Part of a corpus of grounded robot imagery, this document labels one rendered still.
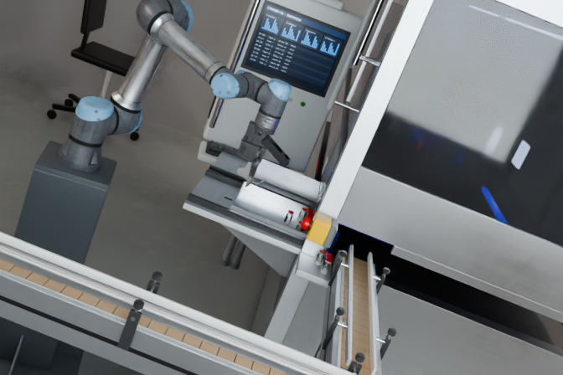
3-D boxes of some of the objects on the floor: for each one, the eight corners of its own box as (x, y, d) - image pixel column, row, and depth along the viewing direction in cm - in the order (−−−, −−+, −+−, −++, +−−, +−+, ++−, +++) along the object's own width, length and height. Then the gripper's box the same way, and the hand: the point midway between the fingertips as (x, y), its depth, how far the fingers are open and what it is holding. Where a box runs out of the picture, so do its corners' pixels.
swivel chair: (122, 116, 563) (162, -9, 533) (146, 151, 510) (193, 14, 480) (38, 99, 527) (76, -37, 496) (54, 135, 474) (98, -15, 444)
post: (229, 459, 253) (487, -127, 193) (225, 470, 247) (491, -130, 187) (212, 452, 253) (465, -136, 193) (209, 464, 247) (468, -139, 187)
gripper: (252, 117, 229) (229, 175, 235) (248, 123, 220) (225, 182, 227) (276, 127, 229) (254, 184, 235) (273, 134, 221) (250, 192, 227)
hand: (249, 183), depth 231 cm, fingers closed
